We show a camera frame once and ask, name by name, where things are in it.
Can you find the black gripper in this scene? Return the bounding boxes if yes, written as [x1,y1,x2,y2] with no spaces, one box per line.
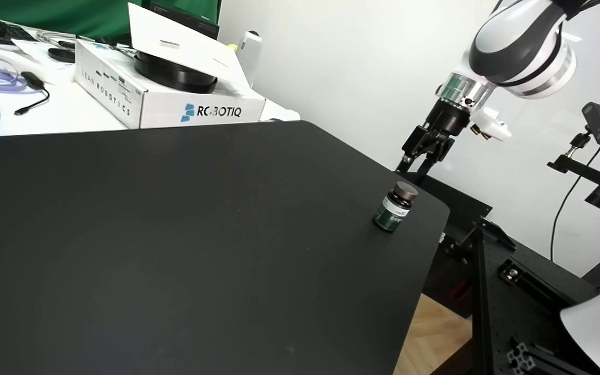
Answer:
[394,101,472,177]

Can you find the small green bottle dark cap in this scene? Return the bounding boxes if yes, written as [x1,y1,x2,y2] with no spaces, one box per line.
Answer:
[371,178,422,235]

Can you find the white cup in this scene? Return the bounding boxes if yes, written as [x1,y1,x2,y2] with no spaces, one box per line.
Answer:
[238,26,268,73]

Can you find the black round disc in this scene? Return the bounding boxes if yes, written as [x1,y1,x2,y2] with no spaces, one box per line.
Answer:
[131,49,222,96]

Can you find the white Robotiq cardboard box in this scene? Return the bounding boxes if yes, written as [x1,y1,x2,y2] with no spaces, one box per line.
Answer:
[74,38,269,131]

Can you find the black computer mouse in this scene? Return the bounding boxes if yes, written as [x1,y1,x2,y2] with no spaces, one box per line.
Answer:
[47,43,80,65]

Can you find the green backdrop cloth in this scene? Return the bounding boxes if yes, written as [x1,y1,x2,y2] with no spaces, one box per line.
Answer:
[0,0,224,46]

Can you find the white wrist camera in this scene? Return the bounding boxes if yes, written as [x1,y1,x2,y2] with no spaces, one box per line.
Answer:
[470,101,515,145]

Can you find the black camera cable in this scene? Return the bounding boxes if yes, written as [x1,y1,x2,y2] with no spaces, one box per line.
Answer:
[549,131,600,263]

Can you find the black aluminium frame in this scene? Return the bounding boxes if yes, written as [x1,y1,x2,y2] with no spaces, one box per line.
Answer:
[410,172,600,375]

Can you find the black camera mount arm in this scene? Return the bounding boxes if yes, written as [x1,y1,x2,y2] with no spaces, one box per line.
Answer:
[546,152,600,225]

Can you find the black adapter cable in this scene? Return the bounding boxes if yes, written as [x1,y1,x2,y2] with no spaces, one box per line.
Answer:
[12,69,54,118]

